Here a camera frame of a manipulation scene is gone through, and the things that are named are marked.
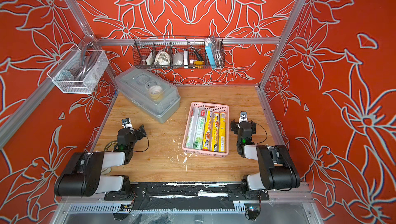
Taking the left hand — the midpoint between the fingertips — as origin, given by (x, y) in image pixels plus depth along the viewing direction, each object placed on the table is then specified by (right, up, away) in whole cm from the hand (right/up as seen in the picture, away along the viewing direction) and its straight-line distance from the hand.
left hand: (135, 125), depth 92 cm
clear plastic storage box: (+7, +20, 0) cm, 21 cm away
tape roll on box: (+12, +20, +3) cm, 24 cm away
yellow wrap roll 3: (+49, -3, -1) cm, 49 cm away
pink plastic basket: (+49, +11, +8) cm, 51 cm away
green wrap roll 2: (+40, -1, 0) cm, 40 cm away
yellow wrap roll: (+44, -3, 0) cm, 44 cm away
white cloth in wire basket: (+17, +41, -1) cm, 44 cm away
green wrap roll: (+35, -2, 0) cm, 35 cm away
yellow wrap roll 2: (+53, -4, -2) cm, 53 cm away
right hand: (+64, +4, -1) cm, 65 cm away
